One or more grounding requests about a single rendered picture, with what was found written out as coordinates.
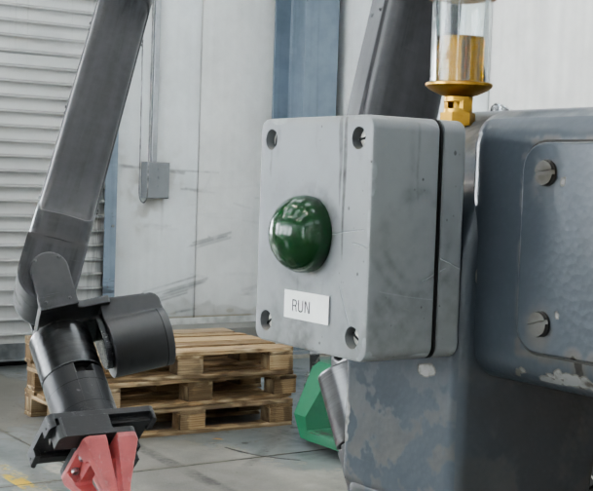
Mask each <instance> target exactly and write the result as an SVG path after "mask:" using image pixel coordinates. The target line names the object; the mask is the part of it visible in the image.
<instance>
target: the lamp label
mask: <svg viewBox="0 0 593 491"><path fill-rule="evenodd" d="M328 307H329V296H325V295H319V294H313V293H308V292H302V291H296V290H290V289H285V290H284V315H283V316H284V317H287V318H292V319H296V320H301V321H310V322H315V323H320V324H325V325H328Z"/></svg>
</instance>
